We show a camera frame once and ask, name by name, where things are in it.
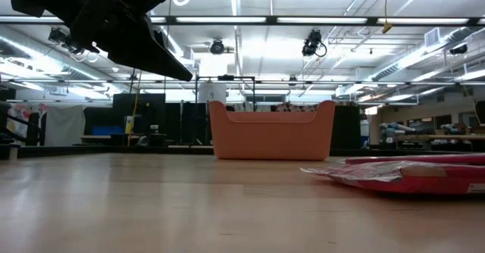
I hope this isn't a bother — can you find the red popcorn bag clear wrapper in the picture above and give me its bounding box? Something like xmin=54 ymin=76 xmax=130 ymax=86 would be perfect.
xmin=300 ymin=161 xmax=485 ymax=196

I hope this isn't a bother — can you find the yellow hanging cord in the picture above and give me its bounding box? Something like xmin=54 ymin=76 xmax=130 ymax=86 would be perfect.
xmin=380 ymin=0 xmax=394 ymax=35

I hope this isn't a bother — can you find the blue box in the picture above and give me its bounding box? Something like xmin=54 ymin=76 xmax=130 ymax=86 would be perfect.
xmin=91 ymin=125 xmax=124 ymax=136

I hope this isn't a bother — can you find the white cylinder container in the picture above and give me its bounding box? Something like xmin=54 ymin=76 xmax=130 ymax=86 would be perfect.
xmin=198 ymin=82 xmax=227 ymax=104

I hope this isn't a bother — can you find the orange plastic basket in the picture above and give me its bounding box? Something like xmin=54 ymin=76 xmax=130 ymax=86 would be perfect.
xmin=208 ymin=99 xmax=336 ymax=161

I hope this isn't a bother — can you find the white hanging cloth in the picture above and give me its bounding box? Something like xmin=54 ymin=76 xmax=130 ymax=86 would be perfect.
xmin=44 ymin=105 xmax=87 ymax=147

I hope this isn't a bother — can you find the round black ceiling fixture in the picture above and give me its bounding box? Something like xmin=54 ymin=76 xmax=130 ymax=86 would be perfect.
xmin=209 ymin=39 xmax=226 ymax=56

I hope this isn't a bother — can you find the black camera with cables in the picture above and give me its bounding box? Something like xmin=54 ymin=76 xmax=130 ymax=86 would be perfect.
xmin=47 ymin=27 xmax=100 ymax=64

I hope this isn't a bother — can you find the black cabinet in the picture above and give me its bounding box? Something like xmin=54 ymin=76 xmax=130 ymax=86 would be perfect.
xmin=330 ymin=104 xmax=361 ymax=151

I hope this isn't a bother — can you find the wooden workbench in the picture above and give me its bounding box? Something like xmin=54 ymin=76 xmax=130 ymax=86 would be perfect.
xmin=378 ymin=133 xmax=485 ymax=142

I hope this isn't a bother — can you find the black railing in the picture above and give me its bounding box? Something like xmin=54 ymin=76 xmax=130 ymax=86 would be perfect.
xmin=0 ymin=100 xmax=41 ymax=147

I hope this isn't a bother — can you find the yellow pole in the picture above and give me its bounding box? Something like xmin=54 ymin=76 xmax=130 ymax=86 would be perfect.
xmin=126 ymin=70 xmax=143 ymax=147

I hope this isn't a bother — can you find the black monitor screen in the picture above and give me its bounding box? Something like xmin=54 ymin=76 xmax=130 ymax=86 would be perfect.
xmin=112 ymin=92 xmax=167 ymax=135

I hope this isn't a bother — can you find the hanging black camera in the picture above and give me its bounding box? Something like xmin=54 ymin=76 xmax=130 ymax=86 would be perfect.
xmin=301 ymin=28 xmax=328 ymax=58

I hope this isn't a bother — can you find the black metal frame stand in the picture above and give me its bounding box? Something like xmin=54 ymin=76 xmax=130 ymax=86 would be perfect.
xmin=194 ymin=74 xmax=257 ymax=147

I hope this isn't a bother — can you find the black overhead frame beam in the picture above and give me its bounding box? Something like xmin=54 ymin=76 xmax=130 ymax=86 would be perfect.
xmin=0 ymin=15 xmax=485 ymax=28

